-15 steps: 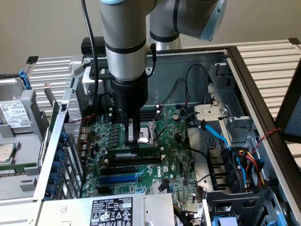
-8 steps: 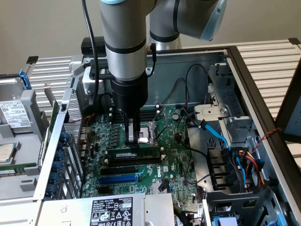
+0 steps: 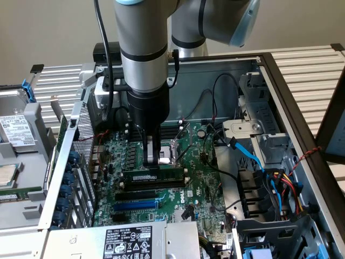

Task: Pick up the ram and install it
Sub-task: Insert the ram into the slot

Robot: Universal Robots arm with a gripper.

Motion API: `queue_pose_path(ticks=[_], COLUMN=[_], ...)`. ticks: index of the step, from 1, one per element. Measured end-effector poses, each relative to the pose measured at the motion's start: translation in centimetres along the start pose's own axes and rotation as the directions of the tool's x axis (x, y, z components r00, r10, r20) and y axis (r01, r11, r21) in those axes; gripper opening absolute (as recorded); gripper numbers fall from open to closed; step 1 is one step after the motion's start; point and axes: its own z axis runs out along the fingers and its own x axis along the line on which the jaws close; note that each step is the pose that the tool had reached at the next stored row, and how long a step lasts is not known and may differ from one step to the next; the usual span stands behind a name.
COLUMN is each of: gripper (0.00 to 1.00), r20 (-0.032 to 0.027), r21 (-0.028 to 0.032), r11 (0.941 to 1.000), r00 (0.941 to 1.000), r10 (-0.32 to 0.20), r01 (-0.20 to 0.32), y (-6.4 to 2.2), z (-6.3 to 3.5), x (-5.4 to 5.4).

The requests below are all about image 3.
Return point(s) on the blue disk caddy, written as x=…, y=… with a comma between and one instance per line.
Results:
x=28, y=91

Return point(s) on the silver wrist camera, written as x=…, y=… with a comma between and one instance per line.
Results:
x=100, y=93

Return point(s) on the short thick black loop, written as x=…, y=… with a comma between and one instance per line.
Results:
x=121, y=107

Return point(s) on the silver metal bracket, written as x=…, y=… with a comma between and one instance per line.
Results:
x=240, y=128

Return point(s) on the silver flat locking lever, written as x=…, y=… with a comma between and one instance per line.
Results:
x=165, y=160

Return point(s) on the blue card retainer clip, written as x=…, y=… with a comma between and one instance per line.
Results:
x=73, y=156
x=58, y=217
x=66, y=190
x=69, y=178
x=63, y=203

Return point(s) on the hard disk with white label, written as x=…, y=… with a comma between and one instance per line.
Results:
x=16, y=129

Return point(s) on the green graphics card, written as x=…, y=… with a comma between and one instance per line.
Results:
x=63, y=126

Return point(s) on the open metal PC case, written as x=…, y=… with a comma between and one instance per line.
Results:
x=183, y=105

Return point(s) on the long black expansion slot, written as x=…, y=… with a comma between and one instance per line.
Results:
x=134, y=195

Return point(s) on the CPU socket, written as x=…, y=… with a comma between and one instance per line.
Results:
x=169, y=151

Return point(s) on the silver power supply with label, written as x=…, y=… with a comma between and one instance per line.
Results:
x=81, y=242

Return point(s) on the RAM slot black latches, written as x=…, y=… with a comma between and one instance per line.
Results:
x=169, y=135
x=172, y=129
x=153, y=189

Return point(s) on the green Dell motherboard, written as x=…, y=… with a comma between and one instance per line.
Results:
x=199, y=172

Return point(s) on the blue plastic block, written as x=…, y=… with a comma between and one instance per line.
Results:
x=258, y=255

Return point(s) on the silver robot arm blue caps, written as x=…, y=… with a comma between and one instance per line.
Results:
x=143, y=40

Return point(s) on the black table end cap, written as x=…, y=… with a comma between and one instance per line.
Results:
x=337, y=47
x=37, y=68

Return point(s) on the black box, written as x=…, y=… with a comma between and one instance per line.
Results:
x=98, y=54

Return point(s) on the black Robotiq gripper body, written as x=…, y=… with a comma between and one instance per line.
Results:
x=148, y=108

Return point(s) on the grey parts rack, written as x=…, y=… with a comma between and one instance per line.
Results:
x=32, y=167

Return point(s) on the metal socket cover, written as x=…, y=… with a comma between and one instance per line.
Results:
x=189, y=129

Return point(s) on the silver CPU chip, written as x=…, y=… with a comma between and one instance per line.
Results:
x=8, y=175

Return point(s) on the round coin battery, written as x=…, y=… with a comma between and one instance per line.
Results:
x=201, y=132

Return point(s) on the small silver heatsink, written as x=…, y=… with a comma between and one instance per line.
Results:
x=179, y=215

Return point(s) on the silver hard disk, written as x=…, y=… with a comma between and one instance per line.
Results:
x=10, y=101

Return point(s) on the long blue expansion slot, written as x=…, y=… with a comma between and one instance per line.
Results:
x=134, y=207

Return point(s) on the RAM slot white latches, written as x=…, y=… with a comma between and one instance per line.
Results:
x=155, y=185
x=172, y=132
x=172, y=126

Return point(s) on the metal disk bay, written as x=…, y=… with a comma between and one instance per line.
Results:
x=266, y=113

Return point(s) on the dark framed panel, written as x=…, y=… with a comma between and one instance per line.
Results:
x=323, y=135

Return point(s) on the green RAM stick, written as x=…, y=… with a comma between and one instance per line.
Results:
x=167, y=174
x=16, y=197

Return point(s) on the short black expansion slot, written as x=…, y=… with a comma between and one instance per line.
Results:
x=118, y=218

